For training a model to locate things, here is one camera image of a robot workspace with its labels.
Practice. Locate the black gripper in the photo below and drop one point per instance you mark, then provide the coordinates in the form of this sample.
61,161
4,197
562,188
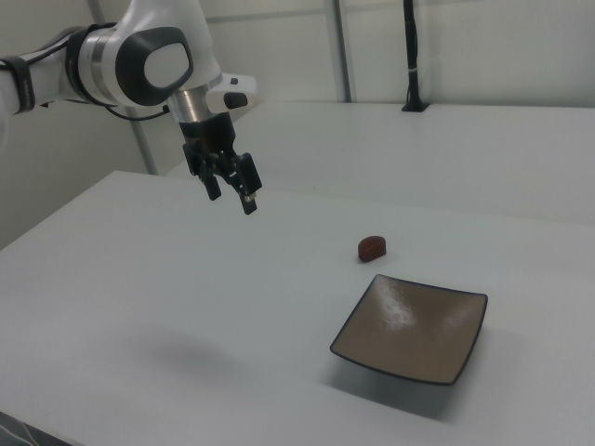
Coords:
209,132

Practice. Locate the small round brown food item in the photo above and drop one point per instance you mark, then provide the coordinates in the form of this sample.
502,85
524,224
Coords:
371,248

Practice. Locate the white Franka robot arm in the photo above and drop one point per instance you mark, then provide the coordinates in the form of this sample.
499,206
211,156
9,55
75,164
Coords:
97,56

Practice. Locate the square brown ceramic plate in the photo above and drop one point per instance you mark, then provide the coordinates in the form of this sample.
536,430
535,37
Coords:
409,332

